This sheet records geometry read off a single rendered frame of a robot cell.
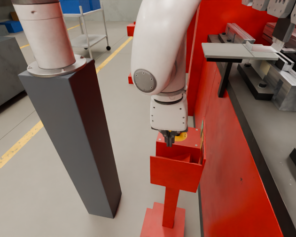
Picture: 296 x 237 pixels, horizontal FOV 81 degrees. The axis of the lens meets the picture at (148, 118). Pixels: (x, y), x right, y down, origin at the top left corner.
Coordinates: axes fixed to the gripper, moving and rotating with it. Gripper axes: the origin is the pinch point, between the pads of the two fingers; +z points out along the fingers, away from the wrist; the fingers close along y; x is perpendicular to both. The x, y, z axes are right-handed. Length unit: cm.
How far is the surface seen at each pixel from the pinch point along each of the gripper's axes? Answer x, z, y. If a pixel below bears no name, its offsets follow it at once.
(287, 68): -30.7, -10.0, -37.6
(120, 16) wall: -714, 40, 302
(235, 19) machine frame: -129, -12, -34
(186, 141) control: -6.8, 7.1, -4.9
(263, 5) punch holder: -59, -27, -33
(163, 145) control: -4.5, 7.8, 3.0
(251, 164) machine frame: 1.5, 5.4, -23.5
